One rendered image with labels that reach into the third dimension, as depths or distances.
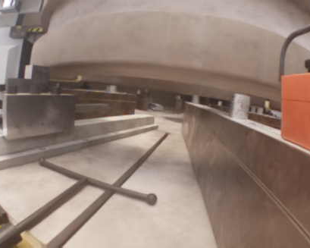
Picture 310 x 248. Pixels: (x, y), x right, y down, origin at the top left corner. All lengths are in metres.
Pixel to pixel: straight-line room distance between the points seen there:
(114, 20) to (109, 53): 0.17
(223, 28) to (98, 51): 0.59
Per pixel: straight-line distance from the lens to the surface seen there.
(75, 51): 1.04
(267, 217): 0.37
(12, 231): 0.57
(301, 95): 0.34
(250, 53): 0.83
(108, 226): 0.61
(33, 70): 1.09
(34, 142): 1.10
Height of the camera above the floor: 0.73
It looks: 10 degrees down
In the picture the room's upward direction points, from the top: 7 degrees clockwise
